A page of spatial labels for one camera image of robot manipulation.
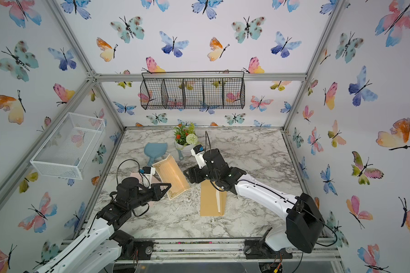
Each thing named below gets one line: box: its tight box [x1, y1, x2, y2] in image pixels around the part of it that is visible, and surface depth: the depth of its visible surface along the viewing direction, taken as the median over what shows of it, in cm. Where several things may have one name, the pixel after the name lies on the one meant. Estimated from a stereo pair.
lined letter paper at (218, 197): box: [214, 183, 223, 213], surface depth 90 cm
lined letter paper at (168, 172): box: [152, 154, 191, 201], surface depth 81 cm
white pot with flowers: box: [173, 122, 199, 153], surface depth 98 cm
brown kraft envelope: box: [199, 179, 228, 217], surface depth 88 cm
